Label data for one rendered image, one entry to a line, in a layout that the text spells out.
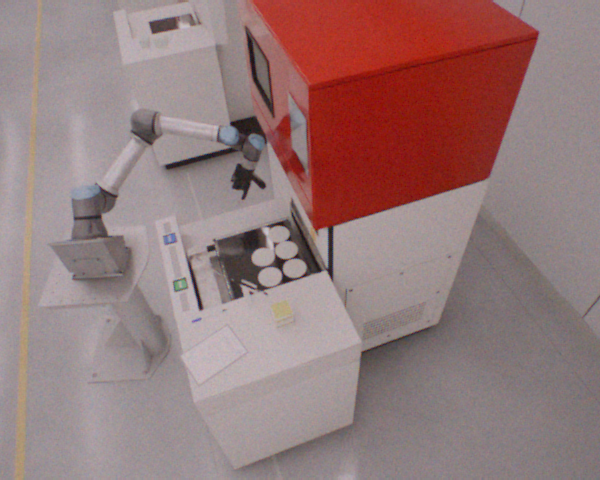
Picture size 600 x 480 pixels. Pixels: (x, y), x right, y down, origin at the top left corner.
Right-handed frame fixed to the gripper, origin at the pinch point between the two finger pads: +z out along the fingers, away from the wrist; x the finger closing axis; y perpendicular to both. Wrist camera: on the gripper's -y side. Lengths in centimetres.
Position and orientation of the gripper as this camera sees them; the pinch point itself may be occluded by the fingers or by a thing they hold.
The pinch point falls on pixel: (240, 202)
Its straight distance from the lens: 230.1
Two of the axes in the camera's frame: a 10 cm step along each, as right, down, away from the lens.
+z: -3.5, 8.0, 4.8
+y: -9.1, -1.6, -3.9
